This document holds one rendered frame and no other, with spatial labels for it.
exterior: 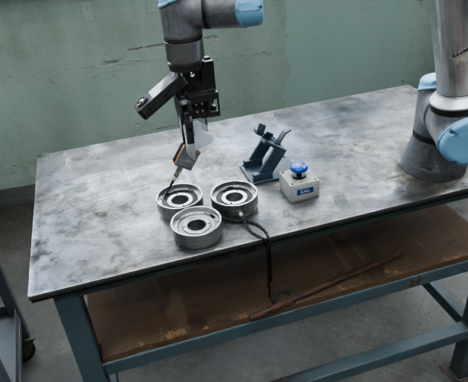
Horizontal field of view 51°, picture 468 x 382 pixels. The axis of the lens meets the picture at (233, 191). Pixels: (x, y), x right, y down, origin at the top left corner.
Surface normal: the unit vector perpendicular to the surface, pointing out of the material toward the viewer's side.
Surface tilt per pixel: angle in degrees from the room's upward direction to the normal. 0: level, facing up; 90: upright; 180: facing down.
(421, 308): 0
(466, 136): 97
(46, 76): 90
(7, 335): 0
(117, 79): 90
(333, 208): 0
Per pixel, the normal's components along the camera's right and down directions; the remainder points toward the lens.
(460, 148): -0.04, 0.65
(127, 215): -0.07, -0.84
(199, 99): 0.30, 0.50
